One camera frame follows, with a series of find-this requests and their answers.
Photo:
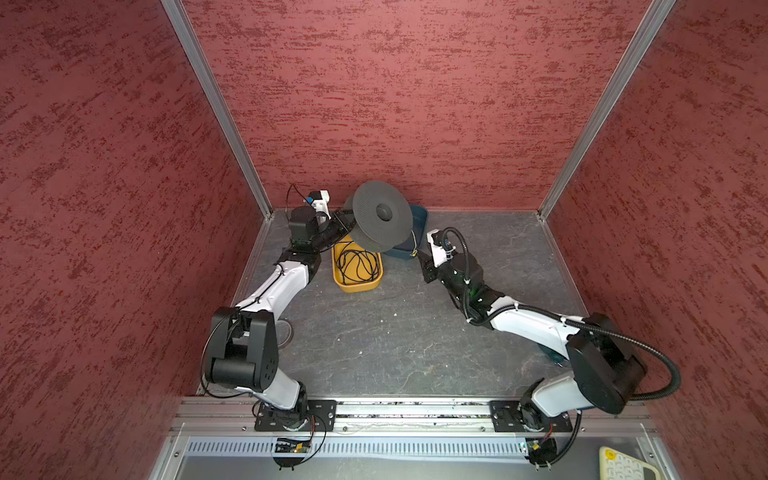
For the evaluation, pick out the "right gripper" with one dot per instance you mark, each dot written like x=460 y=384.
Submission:
x=428 y=267

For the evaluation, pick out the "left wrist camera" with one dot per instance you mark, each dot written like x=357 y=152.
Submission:
x=319 y=201

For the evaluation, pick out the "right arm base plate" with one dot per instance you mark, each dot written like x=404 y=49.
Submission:
x=508 y=416

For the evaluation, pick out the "yellow white calculator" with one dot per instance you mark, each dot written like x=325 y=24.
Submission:
x=615 y=465

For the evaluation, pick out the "teal plastic bin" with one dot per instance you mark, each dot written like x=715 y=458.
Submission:
x=409 y=248

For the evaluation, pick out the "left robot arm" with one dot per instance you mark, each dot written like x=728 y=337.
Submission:
x=241 y=352

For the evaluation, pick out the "black cable spool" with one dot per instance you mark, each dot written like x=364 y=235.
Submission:
x=382 y=216

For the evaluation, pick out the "brown tape roll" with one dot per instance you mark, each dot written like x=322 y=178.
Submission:
x=284 y=332

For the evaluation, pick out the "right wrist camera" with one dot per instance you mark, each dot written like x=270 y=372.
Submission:
x=441 y=248

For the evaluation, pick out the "yellow plastic bin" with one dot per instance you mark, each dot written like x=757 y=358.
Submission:
x=355 y=270

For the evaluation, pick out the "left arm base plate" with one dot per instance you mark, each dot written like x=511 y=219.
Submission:
x=318 y=414

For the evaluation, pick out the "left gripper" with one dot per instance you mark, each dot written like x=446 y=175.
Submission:
x=341 y=221

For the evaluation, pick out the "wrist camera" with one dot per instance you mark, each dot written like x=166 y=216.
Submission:
x=319 y=201
x=441 y=248

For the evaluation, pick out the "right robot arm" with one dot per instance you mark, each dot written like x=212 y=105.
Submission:
x=605 y=370

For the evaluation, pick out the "perforated cable tray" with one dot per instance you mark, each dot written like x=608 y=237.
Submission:
x=505 y=449

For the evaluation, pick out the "aluminium front rail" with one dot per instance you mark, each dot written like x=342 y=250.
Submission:
x=417 y=416

